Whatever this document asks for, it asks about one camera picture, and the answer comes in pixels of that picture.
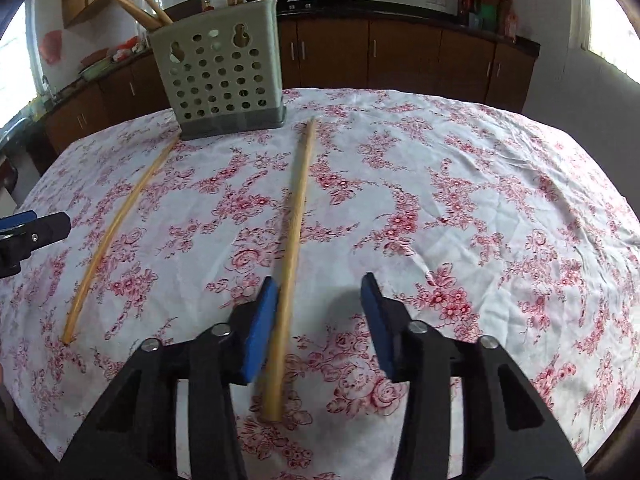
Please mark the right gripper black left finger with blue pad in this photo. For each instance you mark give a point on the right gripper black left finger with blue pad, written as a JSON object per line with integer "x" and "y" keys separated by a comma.
{"x": 131, "y": 431}

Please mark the floral white red tablecloth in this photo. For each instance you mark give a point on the floral white red tablecloth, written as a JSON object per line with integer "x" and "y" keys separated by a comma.
{"x": 482, "y": 222}

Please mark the brown left side cabinets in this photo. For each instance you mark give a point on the brown left side cabinets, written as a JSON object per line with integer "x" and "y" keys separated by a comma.
{"x": 129, "y": 90}

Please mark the brown kitchen base cabinets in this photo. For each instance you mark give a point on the brown kitchen base cabinets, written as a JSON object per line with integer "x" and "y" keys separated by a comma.
{"x": 381, "y": 45}

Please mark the bamboo chopstick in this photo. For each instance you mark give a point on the bamboo chopstick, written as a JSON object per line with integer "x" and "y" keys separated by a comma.
{"x": 272, "y": 396}
{"x": 105, "y": 243}

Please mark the green perforated utensil holder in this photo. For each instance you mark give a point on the green perforated utensil holder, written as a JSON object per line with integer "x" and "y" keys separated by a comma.
{"x": 221, "y": 70}

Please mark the red bag of condiments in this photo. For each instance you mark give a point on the red bag of condiments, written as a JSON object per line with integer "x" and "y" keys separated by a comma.
{"x": 495, "y": 16}

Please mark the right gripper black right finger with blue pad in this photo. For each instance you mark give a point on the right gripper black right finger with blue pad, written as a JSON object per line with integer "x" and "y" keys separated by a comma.
{"x": 508, "y": 430}

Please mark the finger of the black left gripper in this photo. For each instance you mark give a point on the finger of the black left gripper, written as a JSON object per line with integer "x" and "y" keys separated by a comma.
{"x": 21, "y": 234}

